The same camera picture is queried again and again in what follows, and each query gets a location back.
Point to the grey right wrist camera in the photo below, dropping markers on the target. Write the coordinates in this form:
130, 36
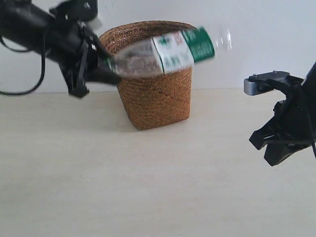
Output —
276, 80

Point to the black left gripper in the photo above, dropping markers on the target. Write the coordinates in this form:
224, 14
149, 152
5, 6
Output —
70, 47

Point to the brown woven wicker basket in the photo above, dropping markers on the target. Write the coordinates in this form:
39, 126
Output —
157, 101

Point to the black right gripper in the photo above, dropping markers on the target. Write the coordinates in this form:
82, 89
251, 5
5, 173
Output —
292, 127

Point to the clear plastic bottle green label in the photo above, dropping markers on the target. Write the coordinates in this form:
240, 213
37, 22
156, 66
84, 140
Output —
168, 53

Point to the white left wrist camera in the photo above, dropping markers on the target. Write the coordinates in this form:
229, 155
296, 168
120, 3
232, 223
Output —
96, 23

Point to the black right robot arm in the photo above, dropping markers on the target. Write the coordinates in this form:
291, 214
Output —
311, 74

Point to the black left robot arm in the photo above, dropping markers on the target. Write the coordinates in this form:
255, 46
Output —
27, 25

